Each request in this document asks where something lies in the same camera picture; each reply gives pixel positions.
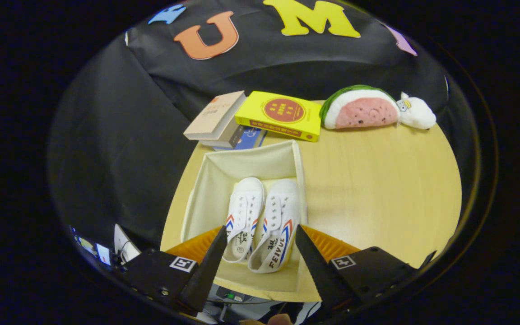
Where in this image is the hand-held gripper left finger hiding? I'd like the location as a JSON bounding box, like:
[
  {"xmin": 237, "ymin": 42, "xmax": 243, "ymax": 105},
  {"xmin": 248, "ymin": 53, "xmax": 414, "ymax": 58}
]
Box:
[{"xmin": 122, "ymin": 226, "xmax": 229, "ymax": 314}]

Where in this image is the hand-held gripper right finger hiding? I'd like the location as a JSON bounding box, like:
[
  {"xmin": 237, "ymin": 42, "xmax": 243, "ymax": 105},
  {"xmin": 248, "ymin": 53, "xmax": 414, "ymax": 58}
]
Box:
[{"xmin": 294, "ymin": 224, "xmax": 423, "ymax": 314}]

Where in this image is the white canvas shoe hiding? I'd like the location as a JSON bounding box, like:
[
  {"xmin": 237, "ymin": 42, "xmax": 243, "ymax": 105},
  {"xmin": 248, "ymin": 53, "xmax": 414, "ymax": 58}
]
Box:
[
  {"xmin": 247, "ymin": 179, "xmax": 302, "ymax": 274},
  {"xmin": 223, "ymin": 177, "xmax": 265, "ymax": 264}
]

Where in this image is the beige fabric storage box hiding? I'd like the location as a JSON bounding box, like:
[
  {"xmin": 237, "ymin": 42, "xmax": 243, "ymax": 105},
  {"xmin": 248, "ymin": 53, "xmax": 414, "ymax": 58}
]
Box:
[{"xmin": 180, "ymin": 139, "xmax": 308, "ymax": 293}]

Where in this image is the white device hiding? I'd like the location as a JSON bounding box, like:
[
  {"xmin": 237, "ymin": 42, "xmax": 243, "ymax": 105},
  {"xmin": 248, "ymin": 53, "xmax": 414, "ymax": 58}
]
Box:
[{"xmin": 114, "ymin": 224, "xmax": 141, "ymax": 263}]

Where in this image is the lit computer screen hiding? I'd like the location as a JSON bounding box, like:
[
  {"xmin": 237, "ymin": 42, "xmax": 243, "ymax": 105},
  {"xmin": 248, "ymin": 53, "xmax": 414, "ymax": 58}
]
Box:
[{"xmin": 71, "ymin": 226, "xmax": 112, "ymax": 267}]

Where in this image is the grey book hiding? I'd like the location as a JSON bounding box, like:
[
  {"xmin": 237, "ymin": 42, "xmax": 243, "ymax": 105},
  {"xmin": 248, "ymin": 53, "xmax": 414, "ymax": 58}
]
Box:
[{"xmin": 199, "ymin": 123, "xmax": 247, "ymax": 149}]

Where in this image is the blue book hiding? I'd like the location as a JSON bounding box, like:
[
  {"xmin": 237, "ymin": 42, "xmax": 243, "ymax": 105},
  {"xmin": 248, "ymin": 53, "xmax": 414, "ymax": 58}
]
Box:
[{"xmin": 213, "ymin": 126, "xmax": 268, "ymax": 152}]

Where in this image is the beige book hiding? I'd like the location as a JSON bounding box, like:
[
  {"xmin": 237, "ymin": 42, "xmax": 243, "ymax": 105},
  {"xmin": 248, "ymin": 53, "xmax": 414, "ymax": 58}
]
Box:
[{"xmin": 183, "ymin": 90, "xmax": 247, "ymax": 141}]

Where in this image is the yellow book red circle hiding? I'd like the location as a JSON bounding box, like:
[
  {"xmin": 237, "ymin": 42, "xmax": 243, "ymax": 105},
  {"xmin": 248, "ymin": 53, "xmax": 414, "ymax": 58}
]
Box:
[{"xmin": 235, "ymin": 91, "xmax": 323, "ymax": 143}]

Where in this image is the watermelon slice plush toy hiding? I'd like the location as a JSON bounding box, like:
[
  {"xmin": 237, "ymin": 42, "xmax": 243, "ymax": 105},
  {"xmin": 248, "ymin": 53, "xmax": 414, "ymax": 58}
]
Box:
[{"xmin": 319, "ymin": 84, "xmax": 400, "ymax": 130}]

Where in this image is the white plush toy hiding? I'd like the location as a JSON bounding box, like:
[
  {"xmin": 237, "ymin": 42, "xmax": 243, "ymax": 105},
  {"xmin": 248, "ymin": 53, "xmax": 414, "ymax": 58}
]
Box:
[{"xmin": 395, "ymin": 92, "xmax": 437, "ymax": 130}]

